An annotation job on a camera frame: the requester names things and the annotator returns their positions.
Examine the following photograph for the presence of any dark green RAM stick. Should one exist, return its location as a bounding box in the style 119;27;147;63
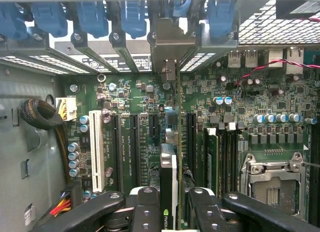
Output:
203;128;220;195

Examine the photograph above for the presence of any black RAM slot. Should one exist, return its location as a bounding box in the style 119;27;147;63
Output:
219;121;229;193
228;121;238;193

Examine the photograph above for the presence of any long black expansion slot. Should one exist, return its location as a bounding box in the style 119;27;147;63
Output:
112;113;124;193
186;111;198;178
129;113;141;190

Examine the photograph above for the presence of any metal CPU socket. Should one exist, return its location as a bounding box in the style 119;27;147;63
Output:
239;151;307;218

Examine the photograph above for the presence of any white PCI expansion slot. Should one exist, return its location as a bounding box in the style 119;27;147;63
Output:
88;109;106;193

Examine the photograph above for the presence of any short black expansion slot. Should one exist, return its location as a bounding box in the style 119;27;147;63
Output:
149;113;161;139

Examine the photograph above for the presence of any green motherboard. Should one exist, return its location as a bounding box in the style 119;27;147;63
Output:
56;49;320;232

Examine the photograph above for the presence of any white power connector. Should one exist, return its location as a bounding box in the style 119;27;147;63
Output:
55;96;78;122

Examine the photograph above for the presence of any black open PC case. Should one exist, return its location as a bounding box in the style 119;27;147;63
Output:
0;0;320;232

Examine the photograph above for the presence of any blue card retention clip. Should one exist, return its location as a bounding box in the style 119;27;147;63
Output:
206;0;240;39
163;0;193;35
31;1;69;38
75;1;110;39
0;1;29;42
119;0;149;40

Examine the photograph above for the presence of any red yellow wire bundle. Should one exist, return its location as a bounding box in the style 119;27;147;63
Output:
48;190;73;218

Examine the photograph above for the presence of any black sleeved power cable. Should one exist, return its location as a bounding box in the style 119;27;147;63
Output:
19;98;70;188

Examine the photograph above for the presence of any red black twisted wire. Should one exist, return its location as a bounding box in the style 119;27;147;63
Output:
234;58;320;87

